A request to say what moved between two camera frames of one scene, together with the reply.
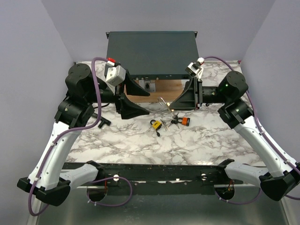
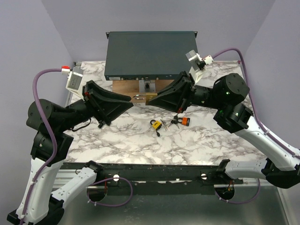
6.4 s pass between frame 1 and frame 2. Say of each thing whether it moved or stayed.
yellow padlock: stayed
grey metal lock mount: stayed
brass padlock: moved
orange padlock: stayed
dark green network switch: stayed
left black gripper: moved
